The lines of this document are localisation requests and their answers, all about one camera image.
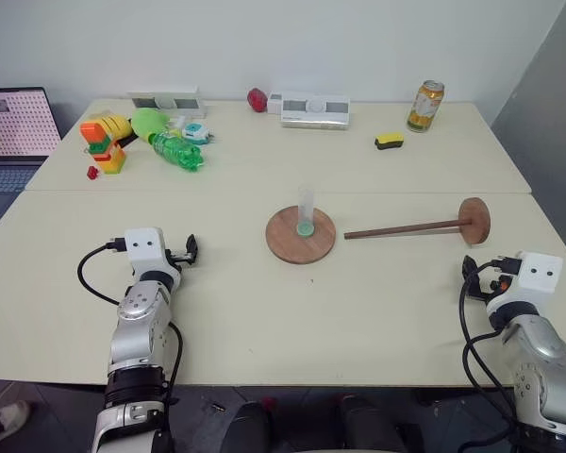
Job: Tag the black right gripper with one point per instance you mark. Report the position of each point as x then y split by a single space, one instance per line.
497 276

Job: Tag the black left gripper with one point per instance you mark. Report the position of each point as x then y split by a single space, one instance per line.
177 257

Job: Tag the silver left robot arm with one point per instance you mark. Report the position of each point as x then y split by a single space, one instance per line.
139 330

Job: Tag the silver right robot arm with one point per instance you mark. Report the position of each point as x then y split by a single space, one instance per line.
542 358

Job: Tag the wooden rod with disc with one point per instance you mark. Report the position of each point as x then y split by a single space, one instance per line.
474 222

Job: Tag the round wooden base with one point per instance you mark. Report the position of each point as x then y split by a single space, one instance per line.
287 245

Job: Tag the green plastic bottle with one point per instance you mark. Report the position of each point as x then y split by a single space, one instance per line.
177 150

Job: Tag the teal and white small device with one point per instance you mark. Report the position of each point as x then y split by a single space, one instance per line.
195 132

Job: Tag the clear tube with green foot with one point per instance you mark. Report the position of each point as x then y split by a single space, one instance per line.
305 212

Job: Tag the small red toy piece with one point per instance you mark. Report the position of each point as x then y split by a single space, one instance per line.
92 172

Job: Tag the light green soft toy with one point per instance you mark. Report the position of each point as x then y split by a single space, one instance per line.
147 122

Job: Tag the colourful toy block tower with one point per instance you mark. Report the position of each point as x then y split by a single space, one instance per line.
101 148

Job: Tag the yellow striped toy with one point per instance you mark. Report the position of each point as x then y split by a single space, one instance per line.
113 125

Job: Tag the yellow and black sponge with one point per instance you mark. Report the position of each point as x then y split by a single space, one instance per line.
388 140

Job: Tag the small dark object on floor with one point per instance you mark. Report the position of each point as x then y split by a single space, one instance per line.
216 407

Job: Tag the red round object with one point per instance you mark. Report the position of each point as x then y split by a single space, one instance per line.
257 100

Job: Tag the small white box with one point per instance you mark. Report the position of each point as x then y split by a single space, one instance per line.
274 103

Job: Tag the yellow green drink can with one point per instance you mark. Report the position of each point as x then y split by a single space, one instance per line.
424 108

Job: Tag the white and grey flat box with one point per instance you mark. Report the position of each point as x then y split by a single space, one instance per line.
316 113

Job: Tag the open laptop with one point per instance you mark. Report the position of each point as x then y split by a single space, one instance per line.
9 137

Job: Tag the white sneaker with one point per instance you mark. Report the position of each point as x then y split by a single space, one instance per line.
4 417

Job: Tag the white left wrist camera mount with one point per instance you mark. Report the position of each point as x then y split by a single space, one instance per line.
144 250

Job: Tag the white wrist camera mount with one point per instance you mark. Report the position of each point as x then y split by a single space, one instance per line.
537 278
144 250

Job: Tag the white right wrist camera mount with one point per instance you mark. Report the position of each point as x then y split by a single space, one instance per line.
537 278

